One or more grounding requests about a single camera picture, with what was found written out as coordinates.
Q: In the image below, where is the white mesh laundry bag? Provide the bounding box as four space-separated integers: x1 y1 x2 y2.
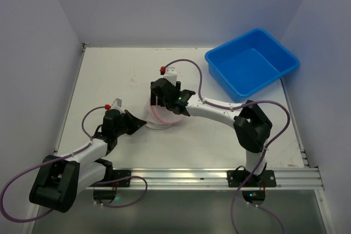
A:
143 98 184 130

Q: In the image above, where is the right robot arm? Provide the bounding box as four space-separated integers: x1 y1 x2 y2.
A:
150 78 273 176

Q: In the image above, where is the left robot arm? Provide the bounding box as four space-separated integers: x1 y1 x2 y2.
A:
29 109 146 213

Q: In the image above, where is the blue plastic bin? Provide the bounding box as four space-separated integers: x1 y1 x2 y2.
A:
205 28 299 102

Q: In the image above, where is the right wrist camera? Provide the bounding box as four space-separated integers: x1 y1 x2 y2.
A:
160 66 177 85

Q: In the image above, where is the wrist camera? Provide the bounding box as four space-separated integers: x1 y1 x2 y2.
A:
104 98 123 112
160 66 177 85

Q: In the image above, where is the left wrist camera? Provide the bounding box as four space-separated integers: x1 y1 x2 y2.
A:
104 98 123 112

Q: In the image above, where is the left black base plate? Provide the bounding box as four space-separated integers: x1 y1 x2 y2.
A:
92 169 131 188

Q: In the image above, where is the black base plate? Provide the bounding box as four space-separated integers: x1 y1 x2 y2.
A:
92 169 131 188
227 163 276 190

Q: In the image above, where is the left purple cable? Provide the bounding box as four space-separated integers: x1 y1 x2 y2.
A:
0 104 149 222

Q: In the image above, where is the purple cable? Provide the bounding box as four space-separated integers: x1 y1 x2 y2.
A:
160 58 291 234
0 104 149 222

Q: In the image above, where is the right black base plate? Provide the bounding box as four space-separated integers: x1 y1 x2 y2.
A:
227 163 276 190

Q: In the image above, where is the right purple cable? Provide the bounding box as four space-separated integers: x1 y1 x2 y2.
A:
160 58 291 234

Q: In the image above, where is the aluminium mounting rail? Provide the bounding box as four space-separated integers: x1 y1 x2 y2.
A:
84 165 326 191

